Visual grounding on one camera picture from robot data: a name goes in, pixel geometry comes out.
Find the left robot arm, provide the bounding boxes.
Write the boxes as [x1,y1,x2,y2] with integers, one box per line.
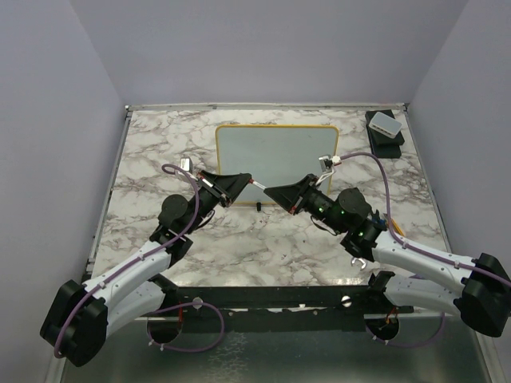
[40,171,252,366]

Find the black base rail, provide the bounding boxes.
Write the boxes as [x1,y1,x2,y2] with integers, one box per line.
[149,271,396,334]

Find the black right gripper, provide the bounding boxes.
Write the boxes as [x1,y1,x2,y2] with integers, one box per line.
[267,172,347,234]

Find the white network switch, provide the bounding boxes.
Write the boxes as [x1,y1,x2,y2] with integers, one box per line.
[368,112,402,139]

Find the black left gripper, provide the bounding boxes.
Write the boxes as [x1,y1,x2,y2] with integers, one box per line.
[184,169,248,233]

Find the lower black box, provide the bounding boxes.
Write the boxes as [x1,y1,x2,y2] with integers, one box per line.
[369,136,402,159]

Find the blue handled tool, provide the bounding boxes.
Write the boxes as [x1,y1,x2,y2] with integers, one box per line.
[371,211,405,236]

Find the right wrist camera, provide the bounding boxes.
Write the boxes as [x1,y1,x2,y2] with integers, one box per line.
[319,155,341,173]

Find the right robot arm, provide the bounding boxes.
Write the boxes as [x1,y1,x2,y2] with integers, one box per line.
[264,174,510,338]

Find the upper black box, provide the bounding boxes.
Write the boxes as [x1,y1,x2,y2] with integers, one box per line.
[365,110,405,146]

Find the black box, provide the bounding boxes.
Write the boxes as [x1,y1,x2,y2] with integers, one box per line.
[369,136,402,159]
[365,110,405,146]

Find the silver open-end wrench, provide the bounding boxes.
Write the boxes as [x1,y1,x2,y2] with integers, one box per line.
[351,258,367,270]

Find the yellow framed whiteboard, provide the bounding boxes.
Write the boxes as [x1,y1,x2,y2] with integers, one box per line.
[215,124,339,187]

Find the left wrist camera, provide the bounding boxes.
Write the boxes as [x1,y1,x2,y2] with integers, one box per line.
[179,156,194,173]

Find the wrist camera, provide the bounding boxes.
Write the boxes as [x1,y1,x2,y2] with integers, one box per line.
[319,155,341,173]
[179,156,194,173]

